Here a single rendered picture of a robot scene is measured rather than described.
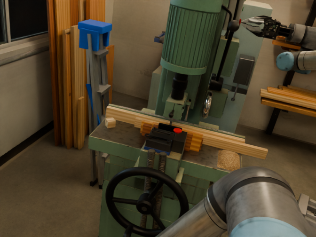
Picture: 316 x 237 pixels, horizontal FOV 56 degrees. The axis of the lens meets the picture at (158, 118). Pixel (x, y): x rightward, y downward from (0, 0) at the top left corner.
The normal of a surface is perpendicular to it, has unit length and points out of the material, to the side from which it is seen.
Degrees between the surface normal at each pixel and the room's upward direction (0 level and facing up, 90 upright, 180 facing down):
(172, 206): 90
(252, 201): 38
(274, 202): 6
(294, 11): 90
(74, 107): 90
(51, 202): 0
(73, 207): 0
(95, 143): 90
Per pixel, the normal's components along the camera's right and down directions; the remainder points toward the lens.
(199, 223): -0.59, -0.06
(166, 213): -0.22, 0.41
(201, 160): 0.15, -0.88
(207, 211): -0.70, -0.23
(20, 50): 0.95, 0.26
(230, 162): 0.04, -0.59
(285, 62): -0.80, 0.15
